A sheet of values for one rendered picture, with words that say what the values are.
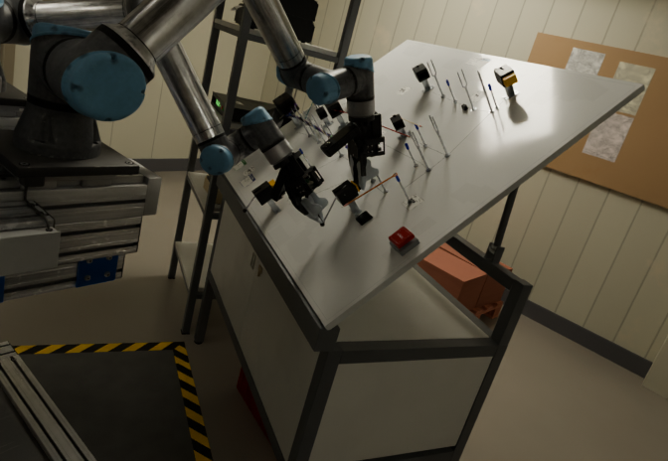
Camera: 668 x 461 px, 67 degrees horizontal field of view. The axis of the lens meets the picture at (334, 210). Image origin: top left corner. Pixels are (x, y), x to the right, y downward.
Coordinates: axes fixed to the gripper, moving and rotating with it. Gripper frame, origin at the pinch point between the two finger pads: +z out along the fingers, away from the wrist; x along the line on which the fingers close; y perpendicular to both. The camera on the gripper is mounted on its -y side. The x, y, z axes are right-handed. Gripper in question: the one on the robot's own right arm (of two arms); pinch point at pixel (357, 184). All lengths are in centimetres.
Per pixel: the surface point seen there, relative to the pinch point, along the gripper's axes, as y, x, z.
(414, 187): 14.0, -7.5, 1.4
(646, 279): 223, 60, 143
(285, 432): -36, -24, 58
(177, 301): -59, 118, 102
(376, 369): -11, -32, 38
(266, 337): -32, 4, 47
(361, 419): -16, -32, 54
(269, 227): -22.8, 20.8, 18.1
